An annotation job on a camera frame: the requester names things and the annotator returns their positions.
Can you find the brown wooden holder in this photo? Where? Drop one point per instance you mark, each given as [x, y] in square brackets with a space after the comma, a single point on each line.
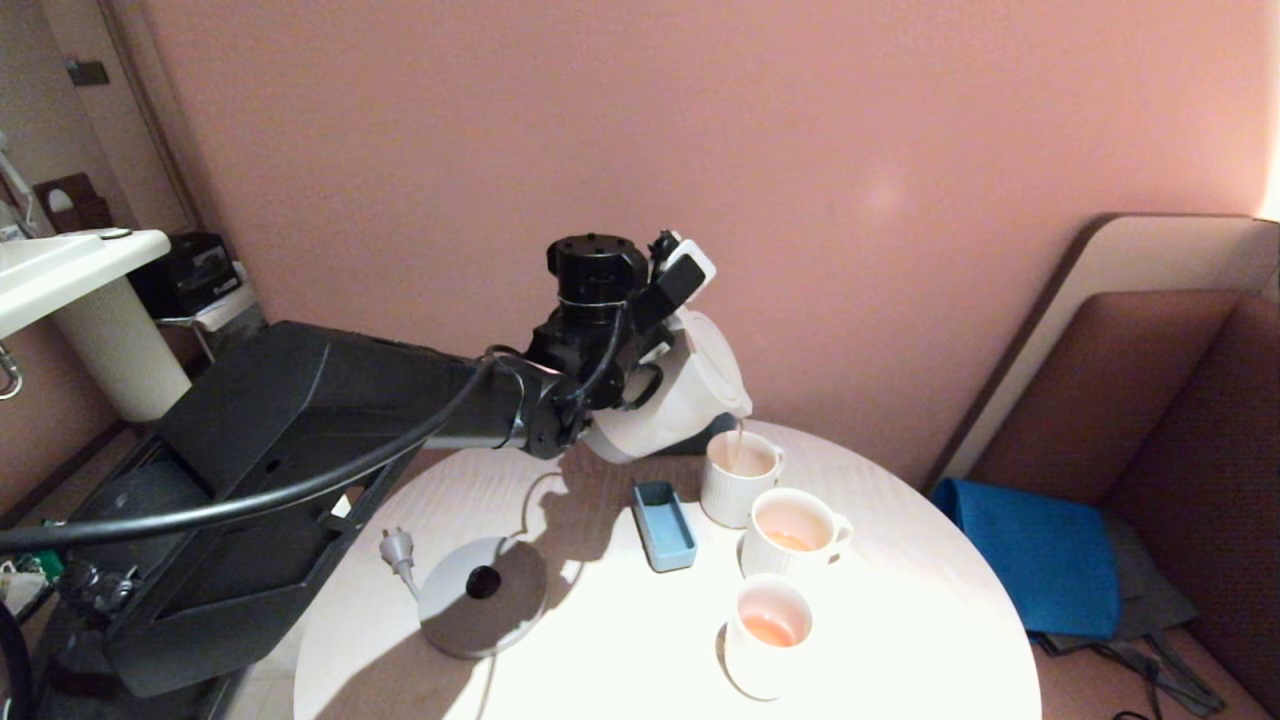
[80, 205]

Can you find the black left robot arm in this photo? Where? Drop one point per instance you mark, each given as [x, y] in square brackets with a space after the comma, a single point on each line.
[260, 420]

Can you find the metal stool with white top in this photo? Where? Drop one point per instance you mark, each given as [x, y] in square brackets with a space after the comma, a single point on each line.
[225, 305]

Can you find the small round sink dish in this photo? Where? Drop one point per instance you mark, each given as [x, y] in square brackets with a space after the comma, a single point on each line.
[114, 233]

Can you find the dark wall switch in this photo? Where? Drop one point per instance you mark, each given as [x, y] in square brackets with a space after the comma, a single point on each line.
[88, 72]

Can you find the white electric kettle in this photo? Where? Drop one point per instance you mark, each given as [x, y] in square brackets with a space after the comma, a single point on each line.
[690, 395]

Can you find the chrome faucet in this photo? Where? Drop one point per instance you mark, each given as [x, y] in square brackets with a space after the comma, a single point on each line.
[10, 190]

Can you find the blue cloth bag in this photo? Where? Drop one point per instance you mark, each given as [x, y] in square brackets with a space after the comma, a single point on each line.
[1030, 560]

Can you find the brown upholstered bench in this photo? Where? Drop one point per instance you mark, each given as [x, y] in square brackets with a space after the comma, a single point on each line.
[1150, 400]

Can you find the beige backrest panel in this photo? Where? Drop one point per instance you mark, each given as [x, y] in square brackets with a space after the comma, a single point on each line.
[1150, 250]

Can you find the small blue rectangular tray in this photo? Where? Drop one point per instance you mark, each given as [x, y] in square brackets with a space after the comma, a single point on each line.
[665, 525]

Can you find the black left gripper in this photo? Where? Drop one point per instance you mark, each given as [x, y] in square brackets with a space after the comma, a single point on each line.
[630, 345]

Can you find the black box appliance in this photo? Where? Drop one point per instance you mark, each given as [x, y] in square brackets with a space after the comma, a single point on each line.
[185, 278]

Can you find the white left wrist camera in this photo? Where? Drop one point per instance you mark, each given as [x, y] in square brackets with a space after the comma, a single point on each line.
[685, 270]

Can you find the grey round kettle base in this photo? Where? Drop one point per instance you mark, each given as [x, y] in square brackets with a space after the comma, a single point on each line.
[480, 620]

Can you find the chrome towel hook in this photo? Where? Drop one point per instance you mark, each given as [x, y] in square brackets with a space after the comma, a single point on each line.
[12, 385]

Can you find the grey-blue tissue box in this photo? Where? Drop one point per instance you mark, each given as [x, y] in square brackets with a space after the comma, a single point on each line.
[700, 447]

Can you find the white ribbed ceramic mug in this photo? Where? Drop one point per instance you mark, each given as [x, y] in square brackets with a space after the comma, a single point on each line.
[790, 545]
[740, 480]
[765, 660]

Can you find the white sink counter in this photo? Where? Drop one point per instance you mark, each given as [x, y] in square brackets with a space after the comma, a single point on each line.
[60, 270]

